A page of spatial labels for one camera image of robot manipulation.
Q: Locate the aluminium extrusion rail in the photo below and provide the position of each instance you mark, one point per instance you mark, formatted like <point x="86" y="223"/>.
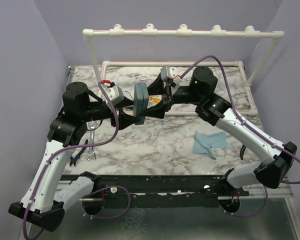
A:
<point x="257" y="191"/>

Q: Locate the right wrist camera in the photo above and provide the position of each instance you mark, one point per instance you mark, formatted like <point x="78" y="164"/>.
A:
<point x="169" y="76"/>

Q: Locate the blue-handled pliers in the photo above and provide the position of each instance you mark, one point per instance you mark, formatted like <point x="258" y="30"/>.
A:
<point x="73" y="159"/>

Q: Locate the light blue cleaning cloth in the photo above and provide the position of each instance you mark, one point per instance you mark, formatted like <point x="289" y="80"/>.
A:
<point x="205" y="143"/>

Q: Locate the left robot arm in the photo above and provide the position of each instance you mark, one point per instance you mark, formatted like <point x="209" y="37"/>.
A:
<point x="41" y="205"/>

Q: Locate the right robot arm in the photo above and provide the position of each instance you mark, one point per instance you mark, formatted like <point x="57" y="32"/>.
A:
<point x="274" y="155"/>

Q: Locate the blue-grey glasses case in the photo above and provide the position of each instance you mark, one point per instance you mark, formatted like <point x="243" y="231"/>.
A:
<point x="140" y="101"/>

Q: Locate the orange plastic sunglasses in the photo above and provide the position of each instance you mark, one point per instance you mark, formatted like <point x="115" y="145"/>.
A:
<point x="154" y="99"/>

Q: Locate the black tool right edge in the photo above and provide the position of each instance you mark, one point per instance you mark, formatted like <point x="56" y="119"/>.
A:
<point x="242" y="152"/>

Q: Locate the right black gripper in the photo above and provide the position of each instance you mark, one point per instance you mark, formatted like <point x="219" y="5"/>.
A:
<point x="158" y="111"/>

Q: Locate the white PVC pipe rack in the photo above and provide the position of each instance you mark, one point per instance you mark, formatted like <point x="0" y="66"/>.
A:
<point x="184" y="32"/>

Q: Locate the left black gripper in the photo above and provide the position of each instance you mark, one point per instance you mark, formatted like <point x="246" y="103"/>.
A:
<point x="124" y="119"/>

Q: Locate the silver wrench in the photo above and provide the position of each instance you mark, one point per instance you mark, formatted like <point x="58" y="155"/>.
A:
<point x="91" y="127"/>

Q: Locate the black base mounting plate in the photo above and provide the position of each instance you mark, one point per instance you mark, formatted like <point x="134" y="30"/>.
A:
<point x="165" y="191"/>

